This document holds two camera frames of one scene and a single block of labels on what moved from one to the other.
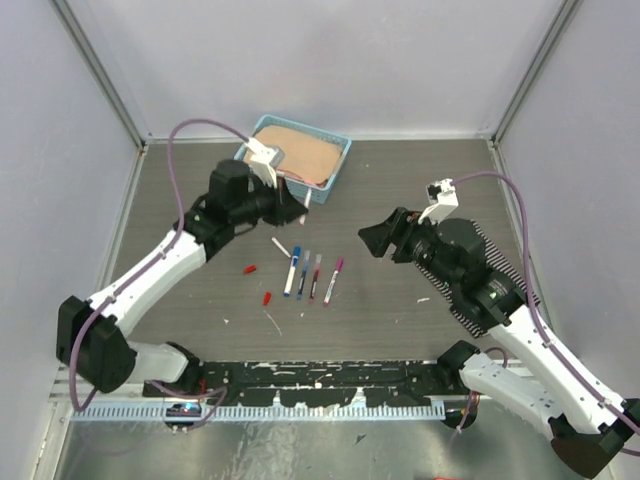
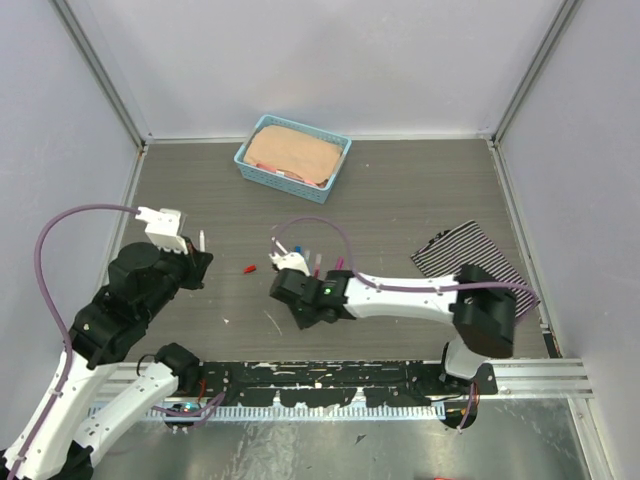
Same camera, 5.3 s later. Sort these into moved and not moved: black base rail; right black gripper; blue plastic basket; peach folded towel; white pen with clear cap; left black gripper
Moved: right black gripper; left black gripper
Not moved: blue plastic basket; black base rail; white pen with clear cap; peach folded towel
